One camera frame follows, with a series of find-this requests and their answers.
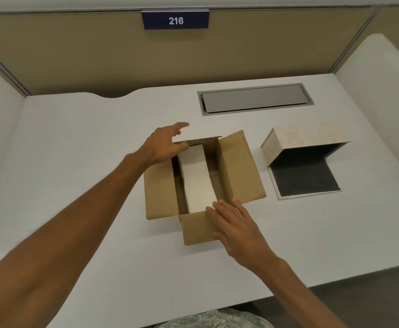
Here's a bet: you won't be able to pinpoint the person's right hand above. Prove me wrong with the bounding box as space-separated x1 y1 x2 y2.
205 199 279 271

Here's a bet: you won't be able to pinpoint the person's left hand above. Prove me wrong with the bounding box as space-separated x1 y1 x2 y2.
131 122 190 168

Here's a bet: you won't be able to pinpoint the brown cardboard box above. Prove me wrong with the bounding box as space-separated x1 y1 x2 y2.
144 130 267 246

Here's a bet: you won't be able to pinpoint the person's right forearm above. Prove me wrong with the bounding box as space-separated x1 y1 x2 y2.
252 257 350 328

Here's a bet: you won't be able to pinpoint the person's left forearm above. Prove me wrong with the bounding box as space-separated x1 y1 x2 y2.
0 153 152 328

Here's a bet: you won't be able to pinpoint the white rectangular box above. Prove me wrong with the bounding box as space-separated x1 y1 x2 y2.
177 144 221 215

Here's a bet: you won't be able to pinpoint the leaf patterned shirt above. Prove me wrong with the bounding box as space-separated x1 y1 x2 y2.
153 307 276 328

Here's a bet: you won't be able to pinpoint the open cream case black lining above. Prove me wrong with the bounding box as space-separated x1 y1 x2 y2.
260 128 351 201

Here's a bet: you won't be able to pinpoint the blue number sign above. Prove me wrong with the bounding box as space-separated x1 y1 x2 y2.
141 10 210 31

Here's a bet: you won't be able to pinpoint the beige partition panel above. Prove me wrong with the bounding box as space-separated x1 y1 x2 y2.
0 6 399 99

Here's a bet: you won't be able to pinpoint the grey cable tray lid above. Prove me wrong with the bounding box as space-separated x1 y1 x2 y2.
197 83 315 117

